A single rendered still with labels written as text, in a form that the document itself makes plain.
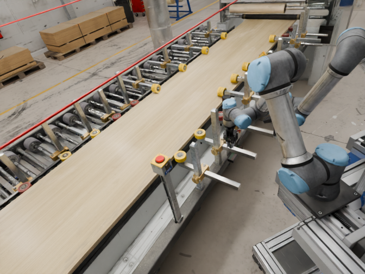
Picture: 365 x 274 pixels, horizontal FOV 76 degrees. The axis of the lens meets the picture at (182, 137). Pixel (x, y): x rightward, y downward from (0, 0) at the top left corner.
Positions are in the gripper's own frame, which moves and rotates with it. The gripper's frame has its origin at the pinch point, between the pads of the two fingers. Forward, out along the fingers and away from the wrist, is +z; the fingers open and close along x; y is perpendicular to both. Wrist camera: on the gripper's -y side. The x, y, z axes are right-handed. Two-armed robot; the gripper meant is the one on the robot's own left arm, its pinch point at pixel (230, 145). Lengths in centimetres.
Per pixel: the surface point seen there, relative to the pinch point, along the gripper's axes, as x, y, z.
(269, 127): 36, -133, 91
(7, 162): -141, 38, -12
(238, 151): 5.0, -1.0, 5.6
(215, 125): -9.3, -1.9, -15.2
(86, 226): -70, 66, 1
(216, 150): -9.5, 0.1, 5.1
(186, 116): -37.0, -32.6, 1.3
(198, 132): -23.8, -13.3, 0.8
